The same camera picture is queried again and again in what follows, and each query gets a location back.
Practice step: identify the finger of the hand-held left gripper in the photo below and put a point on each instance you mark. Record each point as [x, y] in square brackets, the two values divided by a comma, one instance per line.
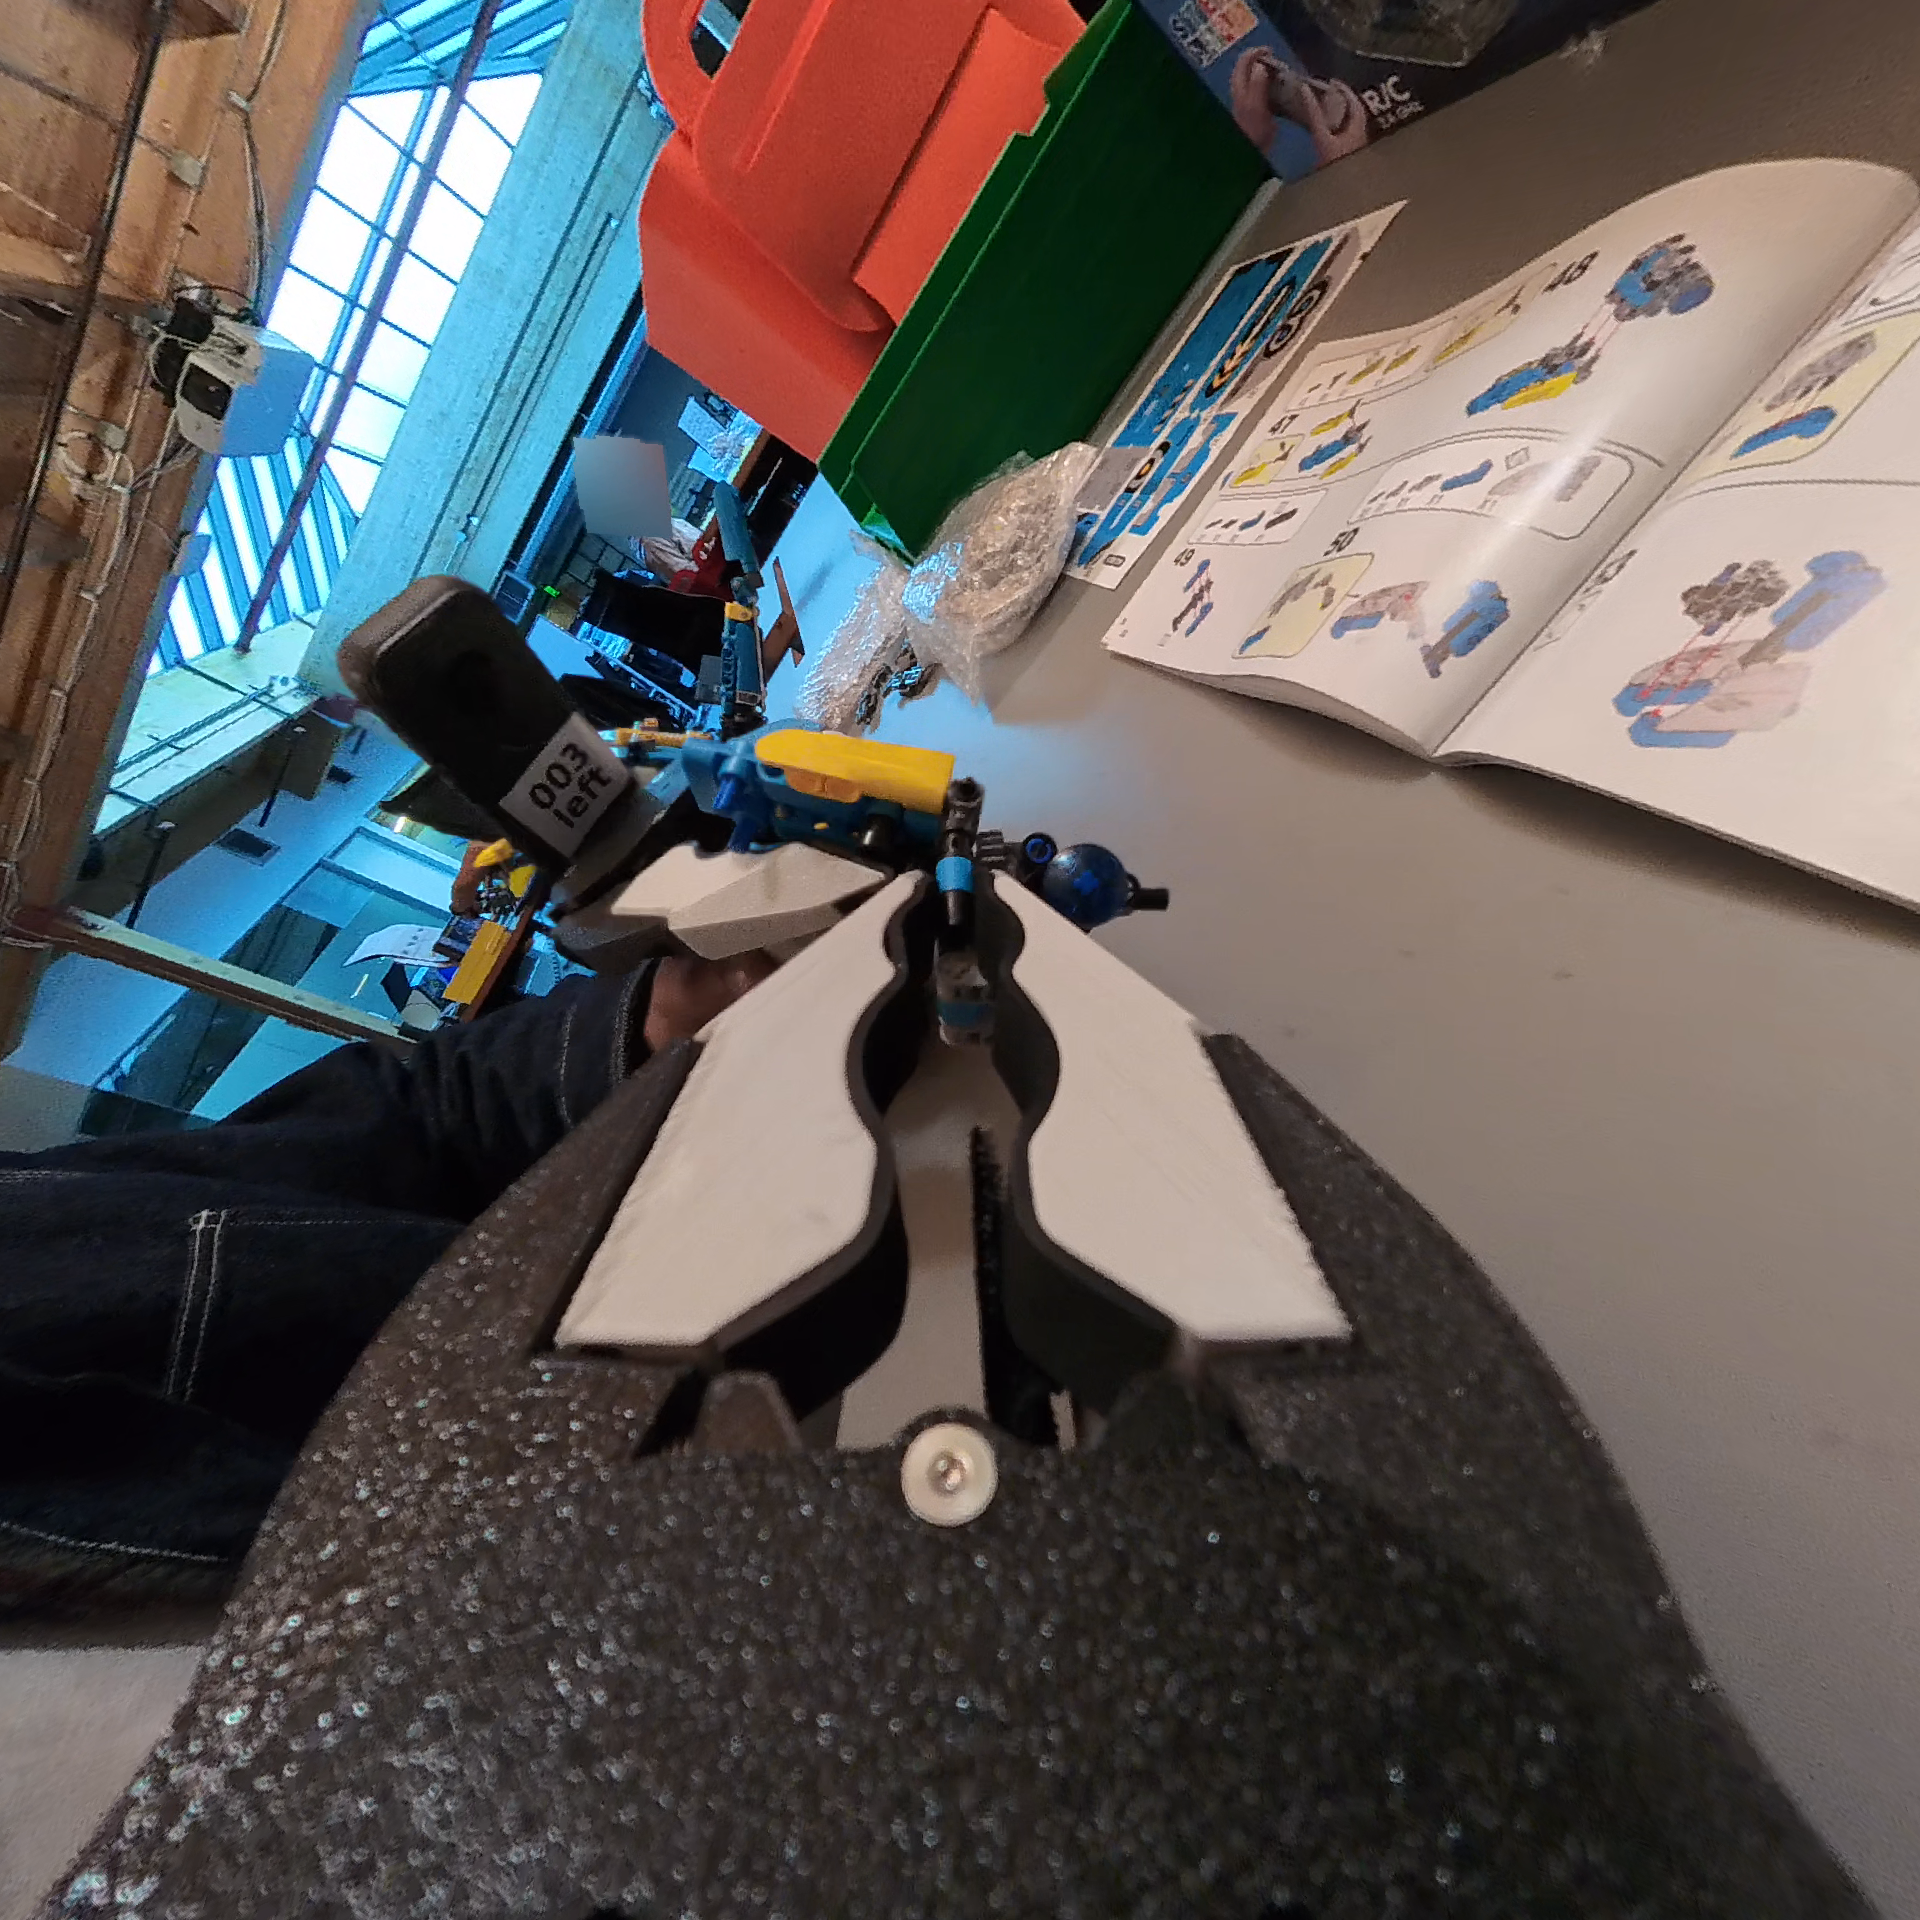
[736, 896]

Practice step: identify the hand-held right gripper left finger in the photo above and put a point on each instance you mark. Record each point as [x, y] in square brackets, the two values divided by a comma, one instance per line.
[736, 1172]

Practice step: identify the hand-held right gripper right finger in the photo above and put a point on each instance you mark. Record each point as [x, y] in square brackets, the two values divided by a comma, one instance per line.
[1173, 1186]

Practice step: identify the blue yellow brick assembly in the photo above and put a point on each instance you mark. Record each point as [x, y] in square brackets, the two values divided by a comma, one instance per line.
[841, 782]

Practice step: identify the black grey gear assembly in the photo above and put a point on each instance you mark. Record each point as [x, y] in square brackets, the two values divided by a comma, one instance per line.
[1074, 879]

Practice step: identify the grey desk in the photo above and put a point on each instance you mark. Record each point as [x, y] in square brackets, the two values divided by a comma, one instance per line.
[1621, 1200]

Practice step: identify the large window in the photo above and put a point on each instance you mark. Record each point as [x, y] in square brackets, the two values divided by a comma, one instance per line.
[361, 333]

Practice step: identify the orange box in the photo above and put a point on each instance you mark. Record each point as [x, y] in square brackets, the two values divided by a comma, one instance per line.
[841, 182]

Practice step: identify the green box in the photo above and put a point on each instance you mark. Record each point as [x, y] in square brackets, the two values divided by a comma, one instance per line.
[1053, 273]

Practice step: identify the blue sticker sheet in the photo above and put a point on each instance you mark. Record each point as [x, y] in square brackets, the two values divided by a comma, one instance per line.
[1233, 375]

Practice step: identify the open instruction booklet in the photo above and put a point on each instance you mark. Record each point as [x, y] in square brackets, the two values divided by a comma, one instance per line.
[1621, 482]

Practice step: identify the dark blue toy box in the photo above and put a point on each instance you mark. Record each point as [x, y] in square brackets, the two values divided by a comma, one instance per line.
[1351, 60]

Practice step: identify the white wall device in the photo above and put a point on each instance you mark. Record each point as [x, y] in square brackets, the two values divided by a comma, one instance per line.
[211, 362]

